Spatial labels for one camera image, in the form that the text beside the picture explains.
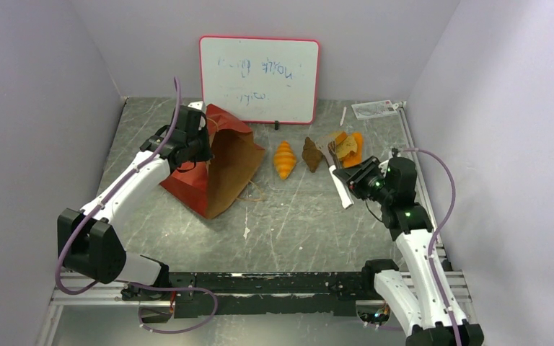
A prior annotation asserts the orange fake bread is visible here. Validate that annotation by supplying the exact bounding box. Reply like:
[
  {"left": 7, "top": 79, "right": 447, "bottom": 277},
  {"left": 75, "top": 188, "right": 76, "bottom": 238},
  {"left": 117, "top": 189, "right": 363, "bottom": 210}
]
[{"left": 342, "top": 132, "right": 364, "bottom": 168}]

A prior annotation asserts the red paper bag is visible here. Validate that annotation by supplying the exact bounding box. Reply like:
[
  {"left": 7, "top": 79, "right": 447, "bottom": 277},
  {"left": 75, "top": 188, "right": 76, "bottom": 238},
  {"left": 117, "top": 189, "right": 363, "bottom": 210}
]
[{"left": 160, "top": 104, "right": 265, "bottom": 219}]

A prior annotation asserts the brown fake bread roll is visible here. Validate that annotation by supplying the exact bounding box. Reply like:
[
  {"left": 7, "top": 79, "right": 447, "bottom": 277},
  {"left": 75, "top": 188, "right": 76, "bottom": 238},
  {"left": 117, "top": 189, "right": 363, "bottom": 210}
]
[{"left": 302, "top": 137, "right": 324, "bottom": 173}]

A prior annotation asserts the orange striped fake croissant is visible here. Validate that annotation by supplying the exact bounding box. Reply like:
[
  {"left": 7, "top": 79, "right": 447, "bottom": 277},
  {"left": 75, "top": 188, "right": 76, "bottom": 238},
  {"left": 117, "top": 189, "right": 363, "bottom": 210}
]
[{"left": 273, "top": 141, "right": 296, "bottom": 180}]

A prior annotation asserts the sliced fake bread piece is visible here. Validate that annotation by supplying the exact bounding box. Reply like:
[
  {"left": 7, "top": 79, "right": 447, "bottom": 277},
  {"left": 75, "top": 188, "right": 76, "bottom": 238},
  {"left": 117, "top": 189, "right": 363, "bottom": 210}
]
[{"left": 315, "top": 131, "right": 347, "bottom": 150}]

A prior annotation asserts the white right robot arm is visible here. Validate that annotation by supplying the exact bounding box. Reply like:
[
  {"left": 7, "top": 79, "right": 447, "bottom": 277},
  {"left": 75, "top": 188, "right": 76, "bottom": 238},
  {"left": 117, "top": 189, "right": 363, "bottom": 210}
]
[{"left": 332, "top": 156, "right": 485, "bottom": 345}]

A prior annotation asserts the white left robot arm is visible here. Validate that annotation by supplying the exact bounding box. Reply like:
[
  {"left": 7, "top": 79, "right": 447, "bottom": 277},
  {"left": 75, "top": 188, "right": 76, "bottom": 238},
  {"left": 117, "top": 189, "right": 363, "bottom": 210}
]
[{"left": 57, "top": 102, "right": 212, "bottom": 300}]

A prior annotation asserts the white marker pen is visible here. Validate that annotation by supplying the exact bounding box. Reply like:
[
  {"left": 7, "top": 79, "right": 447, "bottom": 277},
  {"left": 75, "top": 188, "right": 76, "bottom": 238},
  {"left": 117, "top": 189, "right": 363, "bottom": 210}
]
[{"left": 339, "top": 106, "right": 348, "bottom": 127}]

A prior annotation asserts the pink framed whiteboard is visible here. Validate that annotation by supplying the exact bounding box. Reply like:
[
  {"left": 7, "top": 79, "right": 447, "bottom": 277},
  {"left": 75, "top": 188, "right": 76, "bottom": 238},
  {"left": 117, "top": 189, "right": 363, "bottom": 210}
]
[{"left": 198, "top": 35, "right": 320, "bottom": 125}]

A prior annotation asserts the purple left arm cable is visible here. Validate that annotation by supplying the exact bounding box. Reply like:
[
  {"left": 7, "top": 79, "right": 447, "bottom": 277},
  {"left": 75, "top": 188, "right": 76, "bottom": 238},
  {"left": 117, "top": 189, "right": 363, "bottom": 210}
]
[{"left": 54, "top": 77, "right": 219, "bottom": 335}]

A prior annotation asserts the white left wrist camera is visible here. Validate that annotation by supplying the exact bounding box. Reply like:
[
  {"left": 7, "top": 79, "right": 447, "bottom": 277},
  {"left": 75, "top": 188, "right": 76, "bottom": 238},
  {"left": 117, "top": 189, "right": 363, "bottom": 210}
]
[{"left": 188, "top": 101, "right": 206, "bottom": 112}]

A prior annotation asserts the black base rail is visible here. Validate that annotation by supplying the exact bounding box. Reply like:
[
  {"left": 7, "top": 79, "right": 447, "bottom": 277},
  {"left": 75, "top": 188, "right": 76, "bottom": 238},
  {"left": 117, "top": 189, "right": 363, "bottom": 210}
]
[{"left": 120, "top": 270, "right": 383, "bottom": 319}]

